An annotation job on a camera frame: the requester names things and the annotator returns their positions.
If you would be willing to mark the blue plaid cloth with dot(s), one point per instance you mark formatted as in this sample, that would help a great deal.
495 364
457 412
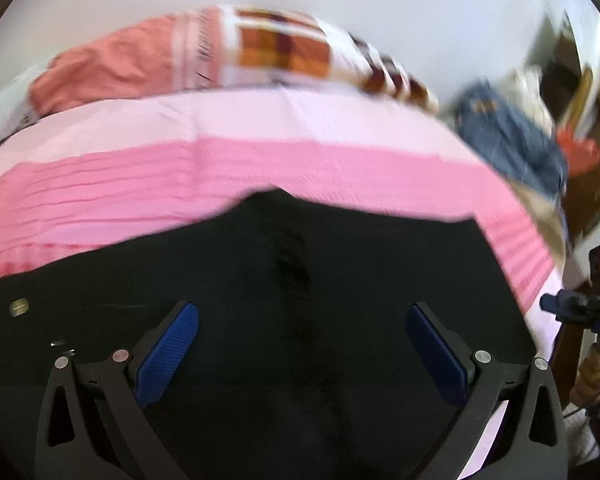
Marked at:
510 142

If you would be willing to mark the black pants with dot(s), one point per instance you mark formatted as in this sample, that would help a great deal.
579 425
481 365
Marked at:
301 368

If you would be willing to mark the orange checked pillow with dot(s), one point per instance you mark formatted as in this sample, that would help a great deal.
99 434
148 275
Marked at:
221 47

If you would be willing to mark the brown wooden cabinet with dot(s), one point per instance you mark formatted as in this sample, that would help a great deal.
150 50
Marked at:
568 92

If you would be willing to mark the white floral cloth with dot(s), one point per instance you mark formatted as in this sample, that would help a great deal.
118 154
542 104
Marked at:
526 94

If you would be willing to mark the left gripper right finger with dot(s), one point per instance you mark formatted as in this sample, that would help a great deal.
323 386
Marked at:
443 352

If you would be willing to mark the pink bedsheet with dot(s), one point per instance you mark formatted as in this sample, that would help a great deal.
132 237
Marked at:
113 171

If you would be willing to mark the right hand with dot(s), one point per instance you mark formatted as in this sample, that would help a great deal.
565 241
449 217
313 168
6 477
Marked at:
586 390

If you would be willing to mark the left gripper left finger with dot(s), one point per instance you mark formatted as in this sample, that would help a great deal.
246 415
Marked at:
159 353

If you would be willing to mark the red plastic bag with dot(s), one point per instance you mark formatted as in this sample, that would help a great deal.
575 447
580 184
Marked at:
581 156

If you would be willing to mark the blue white pillow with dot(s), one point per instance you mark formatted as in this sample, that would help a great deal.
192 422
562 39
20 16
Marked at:
16 109

